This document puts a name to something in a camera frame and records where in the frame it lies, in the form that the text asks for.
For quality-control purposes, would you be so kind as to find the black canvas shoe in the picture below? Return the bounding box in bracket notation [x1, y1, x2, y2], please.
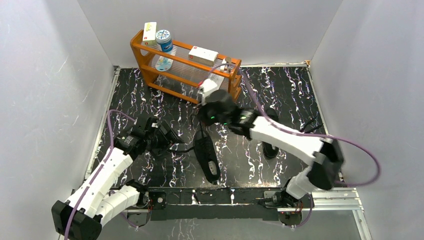
[193, 130, 221, 185]
[262, 107, 280, 160]

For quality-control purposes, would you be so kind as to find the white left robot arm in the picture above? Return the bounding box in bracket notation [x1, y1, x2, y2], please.
[51, 117, 183, 240]

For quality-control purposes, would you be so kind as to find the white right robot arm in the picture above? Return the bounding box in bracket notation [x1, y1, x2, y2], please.
[199, 89, 344, 207]

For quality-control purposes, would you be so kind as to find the white rectangular box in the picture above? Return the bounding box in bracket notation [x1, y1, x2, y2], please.
[188, 46, 219, 67]

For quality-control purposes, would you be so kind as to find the orange wooden shelf rack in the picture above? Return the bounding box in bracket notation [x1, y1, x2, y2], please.
[130, 30, 242, 104]

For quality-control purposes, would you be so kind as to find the light blue round disc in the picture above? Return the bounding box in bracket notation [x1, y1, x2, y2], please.
[155, 56, 174, 72]

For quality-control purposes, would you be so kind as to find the blue lidded round jar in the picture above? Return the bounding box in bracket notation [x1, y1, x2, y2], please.
[155, 29, 173, 53]

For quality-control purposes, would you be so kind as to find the white yellow carton box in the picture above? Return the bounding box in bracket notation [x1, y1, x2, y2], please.
[142, 22, 157, 46]

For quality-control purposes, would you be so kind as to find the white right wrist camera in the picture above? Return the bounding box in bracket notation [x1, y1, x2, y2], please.
[198, 73, 225, 105]

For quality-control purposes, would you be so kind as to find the aluminium frame rail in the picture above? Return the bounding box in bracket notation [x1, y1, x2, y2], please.
[111, 187, 363, 214]

